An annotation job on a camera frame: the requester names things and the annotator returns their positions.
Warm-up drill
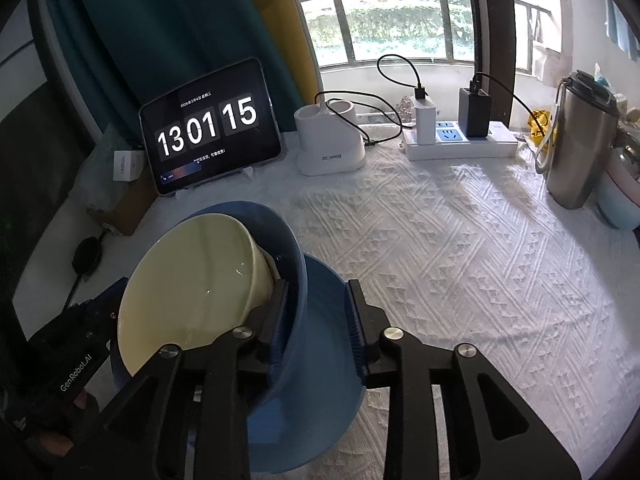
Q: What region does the cream bowl blue outside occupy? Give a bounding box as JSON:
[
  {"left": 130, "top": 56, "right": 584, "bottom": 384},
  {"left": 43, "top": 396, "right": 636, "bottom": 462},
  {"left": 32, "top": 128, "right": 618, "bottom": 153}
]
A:
[{"left": 111, "top": 200, "right": 308, "bottom": 406}]

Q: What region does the white toothbrush holder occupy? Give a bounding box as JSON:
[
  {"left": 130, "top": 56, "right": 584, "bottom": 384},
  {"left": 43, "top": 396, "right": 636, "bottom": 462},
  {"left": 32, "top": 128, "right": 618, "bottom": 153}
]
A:
[{"left": 294, "top": 99, "right": 366, "bottom": 176}]

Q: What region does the black round puck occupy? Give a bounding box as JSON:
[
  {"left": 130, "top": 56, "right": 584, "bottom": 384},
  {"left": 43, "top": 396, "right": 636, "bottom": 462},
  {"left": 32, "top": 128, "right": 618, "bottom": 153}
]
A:
[{"left": 72, "top": 236, "right": 103, "bottom": 276}]

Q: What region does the black charger plug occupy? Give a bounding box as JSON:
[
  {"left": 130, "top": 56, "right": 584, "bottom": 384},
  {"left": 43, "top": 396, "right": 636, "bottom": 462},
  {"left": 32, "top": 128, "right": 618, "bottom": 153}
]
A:
[{"left": 458, "top": 77, "right": 491, "bottom": 139}]

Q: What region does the tablet showing clock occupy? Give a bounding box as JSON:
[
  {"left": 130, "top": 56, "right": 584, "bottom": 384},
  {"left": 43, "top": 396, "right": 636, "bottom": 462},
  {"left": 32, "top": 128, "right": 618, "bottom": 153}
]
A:
[{"left": 138, "top": 58, "right": 283, "bottom": 196}]

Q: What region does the small white box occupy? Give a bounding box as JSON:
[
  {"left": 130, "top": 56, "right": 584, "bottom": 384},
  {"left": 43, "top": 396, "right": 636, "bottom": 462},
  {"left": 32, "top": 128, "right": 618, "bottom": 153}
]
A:
[{"left": 113, "top": 151, "right": 145, "bottom": 182}]

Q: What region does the large blue ceramic bowl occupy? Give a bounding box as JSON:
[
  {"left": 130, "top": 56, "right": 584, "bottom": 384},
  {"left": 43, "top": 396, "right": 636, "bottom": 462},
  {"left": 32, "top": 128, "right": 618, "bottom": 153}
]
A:
[{"left": 247, "top": 256, "right": 362, "bottom": 477}]

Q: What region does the white power strip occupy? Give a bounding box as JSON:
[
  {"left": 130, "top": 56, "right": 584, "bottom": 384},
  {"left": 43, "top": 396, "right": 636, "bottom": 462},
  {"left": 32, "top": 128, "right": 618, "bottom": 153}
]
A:
[{"left": 402, "top": 122, "right": 518, "bottom": 162}]

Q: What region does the cardboard box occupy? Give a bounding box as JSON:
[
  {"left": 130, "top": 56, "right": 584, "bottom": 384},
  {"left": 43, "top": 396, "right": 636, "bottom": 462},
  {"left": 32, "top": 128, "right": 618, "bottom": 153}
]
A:
[{"left": 88, "top": 169, "right": 157, "bottom": 236}]

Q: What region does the light blue bowl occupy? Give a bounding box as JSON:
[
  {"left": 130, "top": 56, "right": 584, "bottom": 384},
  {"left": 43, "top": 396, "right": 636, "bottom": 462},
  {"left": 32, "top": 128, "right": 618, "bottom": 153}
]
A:
[{"left": 596, "top": 174, "right": 640, "bottom": 231}]

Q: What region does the black charger cable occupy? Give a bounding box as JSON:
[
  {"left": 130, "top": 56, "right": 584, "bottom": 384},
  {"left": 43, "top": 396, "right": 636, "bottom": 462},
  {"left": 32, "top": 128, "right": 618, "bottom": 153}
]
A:
[{"left": 313, "top": 53, "right": 421, "bottom": 149}]

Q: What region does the white lace tablecloth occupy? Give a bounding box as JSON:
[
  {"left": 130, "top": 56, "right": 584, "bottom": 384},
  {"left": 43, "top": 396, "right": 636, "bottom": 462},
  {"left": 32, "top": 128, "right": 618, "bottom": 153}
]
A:
[{"left": 13, "top": 136, "right": 639, "bottom": 477}]

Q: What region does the black cable right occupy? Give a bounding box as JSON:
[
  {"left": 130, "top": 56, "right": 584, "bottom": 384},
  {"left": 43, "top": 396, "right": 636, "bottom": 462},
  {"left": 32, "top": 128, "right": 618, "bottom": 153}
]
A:
[{"left": 472, "top": 71, "right": 548, "bottom": 139}]

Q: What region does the teal curtain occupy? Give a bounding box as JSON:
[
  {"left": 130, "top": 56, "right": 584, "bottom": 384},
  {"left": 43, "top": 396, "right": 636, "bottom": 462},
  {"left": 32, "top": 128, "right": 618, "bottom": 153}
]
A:
[{"left": 46, "top": 0, "right": 303, "bottom": 145}]

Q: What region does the white charger plug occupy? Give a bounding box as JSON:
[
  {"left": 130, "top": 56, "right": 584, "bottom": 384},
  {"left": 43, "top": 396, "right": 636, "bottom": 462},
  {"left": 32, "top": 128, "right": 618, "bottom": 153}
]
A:
[{"left": 413, "top": 86, "right": 437, "bottom": 145}]

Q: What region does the yellow curtain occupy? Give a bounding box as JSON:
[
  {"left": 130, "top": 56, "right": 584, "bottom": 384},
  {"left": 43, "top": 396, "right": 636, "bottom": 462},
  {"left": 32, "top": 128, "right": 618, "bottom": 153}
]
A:
[{"left": 253, "top": 0, "right": 320, "bottom": 104}]

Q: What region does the stainless steel tumbler black lid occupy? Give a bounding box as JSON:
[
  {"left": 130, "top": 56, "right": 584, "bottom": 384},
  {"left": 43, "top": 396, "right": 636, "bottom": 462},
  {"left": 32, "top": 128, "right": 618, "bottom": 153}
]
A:
[{"left": 535, "top": 70, "right": 620, "bottom": 209}]

